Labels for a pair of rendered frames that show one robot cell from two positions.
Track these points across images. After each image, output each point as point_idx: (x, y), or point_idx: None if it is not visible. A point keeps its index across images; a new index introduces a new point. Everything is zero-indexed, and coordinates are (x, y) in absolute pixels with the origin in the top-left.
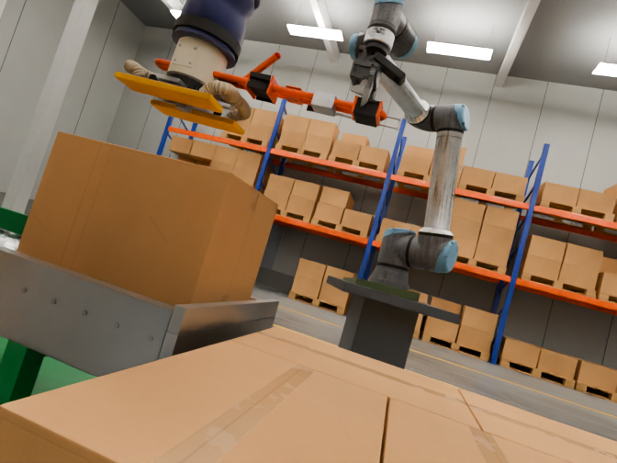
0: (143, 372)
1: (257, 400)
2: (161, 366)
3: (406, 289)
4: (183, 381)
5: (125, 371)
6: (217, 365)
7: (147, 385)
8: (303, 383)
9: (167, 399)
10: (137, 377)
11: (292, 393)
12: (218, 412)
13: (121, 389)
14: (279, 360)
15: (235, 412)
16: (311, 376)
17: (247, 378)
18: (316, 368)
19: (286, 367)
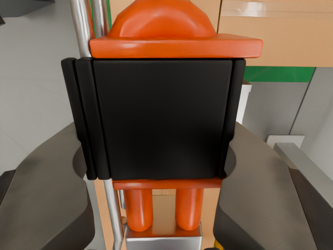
0: (305, 60)
1: (305, 13)
2: (293, 61)
3: None
4: (305, 45)
5: (309, 64)
6: (271, 47)
7: (317, 52)
8: (259, 1)
9: (326, 40)
10: (312, 59)
11: (282, 1)
12: (327, 21)
13: (326, 55)
14: (226, 27)
15: (324, 15)
16: (239, 0)
17: (279, 28)
18: (217, 1)
19: (236, 19)
